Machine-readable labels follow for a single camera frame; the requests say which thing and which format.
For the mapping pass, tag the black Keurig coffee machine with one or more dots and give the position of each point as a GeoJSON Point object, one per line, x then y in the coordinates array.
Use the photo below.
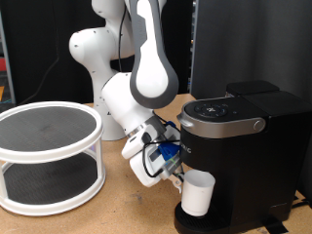
{"type": "Point", "coordinates": [260, 169]}

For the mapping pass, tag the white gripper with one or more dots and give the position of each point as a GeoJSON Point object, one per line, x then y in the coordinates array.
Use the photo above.
{"type": "Point", "coordinates": [143, 170]}

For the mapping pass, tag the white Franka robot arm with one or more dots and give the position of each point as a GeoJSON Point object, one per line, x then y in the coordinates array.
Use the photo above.
{"type": "Point", "coordinates": [149, 71]}

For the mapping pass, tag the black drip tray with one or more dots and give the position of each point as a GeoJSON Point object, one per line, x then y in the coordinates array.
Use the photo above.
{"type": "Point", "coordinates": [208, 224]}

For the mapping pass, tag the grey metal frame post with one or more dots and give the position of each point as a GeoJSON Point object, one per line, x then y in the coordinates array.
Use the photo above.
{"type": "Point", "coordinates": [194, 48]}

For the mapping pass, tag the red background object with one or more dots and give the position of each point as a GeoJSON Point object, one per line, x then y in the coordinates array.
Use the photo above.
{"type": "Point", "coordinates": [2, 65]}

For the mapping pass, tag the grey metal pole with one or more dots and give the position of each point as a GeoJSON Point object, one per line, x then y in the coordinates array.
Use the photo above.
{"type": "Point", "coordinates": [9, 74]}

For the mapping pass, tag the white mug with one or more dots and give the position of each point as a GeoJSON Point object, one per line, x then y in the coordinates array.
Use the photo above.
{"type": "Point", "coordinates": [196, 195]}

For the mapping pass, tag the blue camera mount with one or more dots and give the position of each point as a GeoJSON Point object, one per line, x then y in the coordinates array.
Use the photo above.
{"type": "Point", "coordinates": [169, 151]}

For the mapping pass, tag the white two-tier turntable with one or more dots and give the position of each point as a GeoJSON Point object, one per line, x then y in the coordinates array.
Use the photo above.
{"type": "Point", "coordinates": [48, 156]}

